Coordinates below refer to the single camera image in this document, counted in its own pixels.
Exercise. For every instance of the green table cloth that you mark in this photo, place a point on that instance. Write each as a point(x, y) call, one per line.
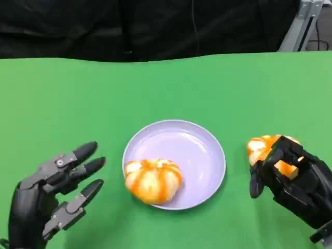
point(166, 90)

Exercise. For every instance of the orange and white bread roll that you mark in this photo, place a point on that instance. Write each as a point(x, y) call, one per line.
point(258, 149)
point(153, 181)

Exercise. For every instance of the lilac plate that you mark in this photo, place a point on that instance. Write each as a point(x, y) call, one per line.
point(197, 160)

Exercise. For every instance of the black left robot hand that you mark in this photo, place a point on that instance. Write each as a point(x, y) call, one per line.
point(28, 202)

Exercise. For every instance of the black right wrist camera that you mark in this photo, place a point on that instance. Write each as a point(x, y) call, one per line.
point(323, 232)

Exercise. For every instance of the black backdrop curtain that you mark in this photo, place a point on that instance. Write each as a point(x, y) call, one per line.
point(103, 28)

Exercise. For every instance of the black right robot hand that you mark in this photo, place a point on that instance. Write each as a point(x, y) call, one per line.
point(306, 194)

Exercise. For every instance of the aluminium frame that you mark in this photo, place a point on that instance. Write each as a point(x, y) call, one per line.
point(298, 28)

